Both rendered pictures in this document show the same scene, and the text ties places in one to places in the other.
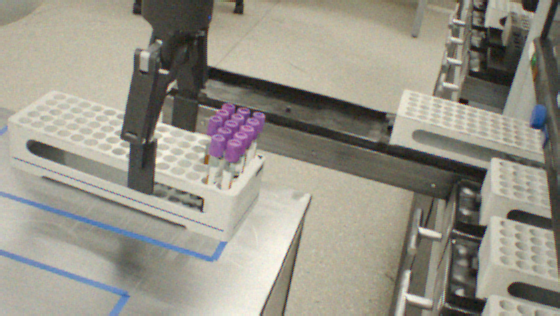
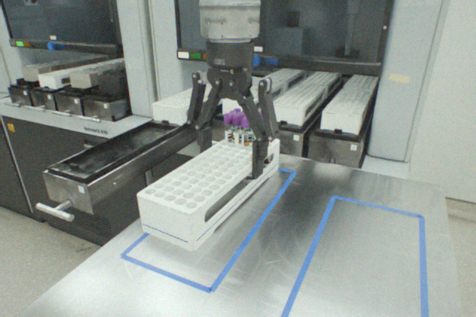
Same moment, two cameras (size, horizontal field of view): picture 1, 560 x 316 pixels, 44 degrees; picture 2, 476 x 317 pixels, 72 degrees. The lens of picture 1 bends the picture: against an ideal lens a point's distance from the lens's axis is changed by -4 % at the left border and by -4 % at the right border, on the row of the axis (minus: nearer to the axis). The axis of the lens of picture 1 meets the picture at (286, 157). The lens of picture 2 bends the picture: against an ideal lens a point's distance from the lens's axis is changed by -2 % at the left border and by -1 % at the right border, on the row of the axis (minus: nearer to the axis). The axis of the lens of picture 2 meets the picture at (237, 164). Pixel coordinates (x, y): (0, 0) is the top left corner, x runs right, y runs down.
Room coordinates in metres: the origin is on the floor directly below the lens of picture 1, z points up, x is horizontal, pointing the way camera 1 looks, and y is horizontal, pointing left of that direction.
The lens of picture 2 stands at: (0.55, 0.66, 1.13)
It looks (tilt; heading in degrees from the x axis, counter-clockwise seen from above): 26 degrees down; 287
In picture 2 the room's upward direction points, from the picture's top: straight up
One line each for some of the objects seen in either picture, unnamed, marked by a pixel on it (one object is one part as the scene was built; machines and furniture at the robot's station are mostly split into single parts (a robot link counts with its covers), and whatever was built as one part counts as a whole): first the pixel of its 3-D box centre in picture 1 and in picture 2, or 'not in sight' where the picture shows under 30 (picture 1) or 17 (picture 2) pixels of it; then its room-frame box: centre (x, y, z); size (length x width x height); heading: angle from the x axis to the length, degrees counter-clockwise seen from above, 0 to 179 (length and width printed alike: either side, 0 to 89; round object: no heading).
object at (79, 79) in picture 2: (510, 31); (82, 80); (1.52, -0.43, 0.85); 0.12 x 0.02 x 0.06; 172
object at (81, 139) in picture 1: (133, 160); (219, 178); (0.72, 0.18, 0.85); 0.30 x 0.10 x 0.06; 77
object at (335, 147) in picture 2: not in sight; (352, 114); (0.48, -0.50, 0.78); 0.73 x 0.14 x 0.09; 81
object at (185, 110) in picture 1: (183, 124); (206, 146); (0.76, 0.13, 0.89); 0.03 x 0.01 x 0.07; 77
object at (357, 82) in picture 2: not in sight; (361, 88); (0.45, -0.68, 0.83); 0.30 x 0.10 x 0.06; 81
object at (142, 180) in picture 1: (142, 163); (257, 158); (0.66, 0.15, 0.89); 0.03 x 0.01 x 0.07; 77
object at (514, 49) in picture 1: (513, 54); (110, 84); (1.37, -0.41, 0.85); 0.12 x 0.02 x 0.06; 171
